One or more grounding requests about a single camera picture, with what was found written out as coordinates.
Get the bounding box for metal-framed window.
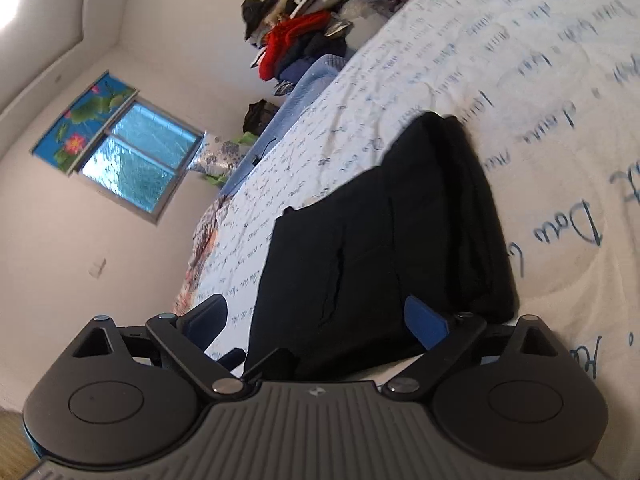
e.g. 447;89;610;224
74;99;207;225

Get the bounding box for orange floral bed sheet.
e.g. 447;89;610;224
171;194;237;317

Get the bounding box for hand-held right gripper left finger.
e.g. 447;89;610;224
72;294;246;401

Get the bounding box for black pants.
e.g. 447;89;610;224
241;111;520;381

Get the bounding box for clear plastic bag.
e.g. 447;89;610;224
337;0;393;37

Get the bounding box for blue quilted blanket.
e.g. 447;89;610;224
219;54;352;200

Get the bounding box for blue floral window blind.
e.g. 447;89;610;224
31;70;139;177

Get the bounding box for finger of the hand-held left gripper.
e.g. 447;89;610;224
218;347;297;382

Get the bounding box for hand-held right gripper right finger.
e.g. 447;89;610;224
382;295;569;401

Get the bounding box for thin black cable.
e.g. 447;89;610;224
251;136;279;166

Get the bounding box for floral print pillow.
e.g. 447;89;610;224
191;131;247;187

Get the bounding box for white script-print quilt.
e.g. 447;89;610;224
190;0;640;466

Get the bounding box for small black bag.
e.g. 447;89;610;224
243;99;281;134

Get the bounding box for pile of clothes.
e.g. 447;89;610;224
241;0;351;96

